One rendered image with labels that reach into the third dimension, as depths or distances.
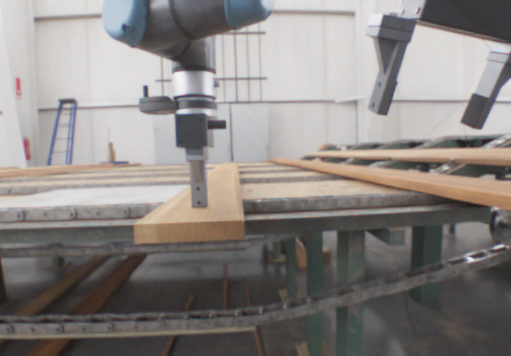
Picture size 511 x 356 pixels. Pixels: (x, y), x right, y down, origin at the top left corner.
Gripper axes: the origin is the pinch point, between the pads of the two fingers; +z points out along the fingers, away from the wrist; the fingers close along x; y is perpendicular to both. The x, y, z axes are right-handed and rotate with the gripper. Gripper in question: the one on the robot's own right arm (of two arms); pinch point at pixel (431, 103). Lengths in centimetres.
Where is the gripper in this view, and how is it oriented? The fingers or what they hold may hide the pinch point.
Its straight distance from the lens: 41.1
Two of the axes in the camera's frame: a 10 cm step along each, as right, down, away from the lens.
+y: 0.6, 4.7, -8.8
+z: -1.3, 8.8, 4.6
